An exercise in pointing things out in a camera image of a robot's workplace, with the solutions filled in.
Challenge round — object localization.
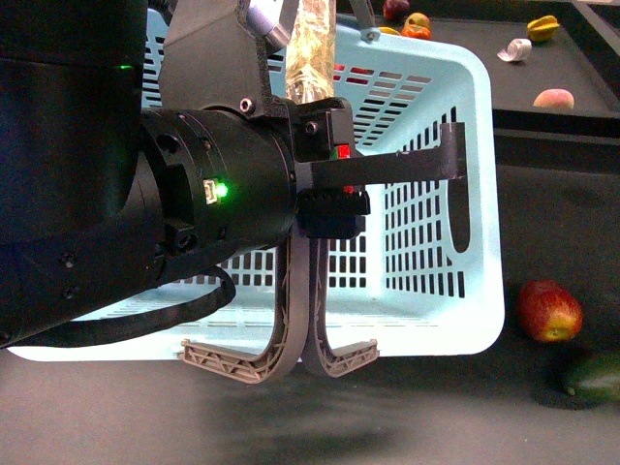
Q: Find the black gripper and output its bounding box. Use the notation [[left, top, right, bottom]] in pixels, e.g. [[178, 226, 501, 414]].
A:
[[141, 108, 466, 264]]

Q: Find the light blue plastic basket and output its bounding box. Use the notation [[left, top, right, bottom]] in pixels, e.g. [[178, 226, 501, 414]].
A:
[[9, 16, 504, 361]]

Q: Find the red yellow mango on table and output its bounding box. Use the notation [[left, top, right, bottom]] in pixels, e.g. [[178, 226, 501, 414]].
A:
[[516, 280, 583, 343]]

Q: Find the pale pink peach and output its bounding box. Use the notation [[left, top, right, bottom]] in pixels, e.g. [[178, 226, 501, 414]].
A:
[[533, 88, 574, 109]]

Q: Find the white crumpled foam net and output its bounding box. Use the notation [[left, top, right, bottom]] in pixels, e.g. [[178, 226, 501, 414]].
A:
[[497, 38, 533, 63]]

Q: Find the orange persimmon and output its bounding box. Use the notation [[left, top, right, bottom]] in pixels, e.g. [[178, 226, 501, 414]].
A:
[[401, 24, 432, 41]]

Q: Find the black upper display tray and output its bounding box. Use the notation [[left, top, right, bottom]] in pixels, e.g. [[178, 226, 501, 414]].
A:
[[333, 0, 620, 140]]

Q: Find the small red-yellow apple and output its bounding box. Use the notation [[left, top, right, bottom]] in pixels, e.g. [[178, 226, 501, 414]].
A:
[[404, 12, 431, 29]]

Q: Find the rear yellow starfruit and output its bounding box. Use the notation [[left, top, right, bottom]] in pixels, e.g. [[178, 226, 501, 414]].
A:
[[379, 26, 401, 36]]

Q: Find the yellow starfruit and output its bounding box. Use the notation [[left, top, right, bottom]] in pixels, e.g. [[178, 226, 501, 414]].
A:
[[379, 26, 401, 36], [526, 15, 560, 43]]

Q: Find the far right yellow starfruit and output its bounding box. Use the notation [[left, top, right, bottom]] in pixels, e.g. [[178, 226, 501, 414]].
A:
[[526, 15, 560, 43]]

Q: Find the plastic wrapped tube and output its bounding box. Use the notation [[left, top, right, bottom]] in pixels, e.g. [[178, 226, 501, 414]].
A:
[[285, 0, 336, 104]]

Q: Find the green avocado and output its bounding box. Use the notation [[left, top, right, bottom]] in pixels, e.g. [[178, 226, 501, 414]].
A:
[[562, 352, 619, 403]]

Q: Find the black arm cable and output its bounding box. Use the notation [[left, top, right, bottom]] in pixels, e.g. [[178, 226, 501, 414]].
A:
[[28, 264, 237, 349]]

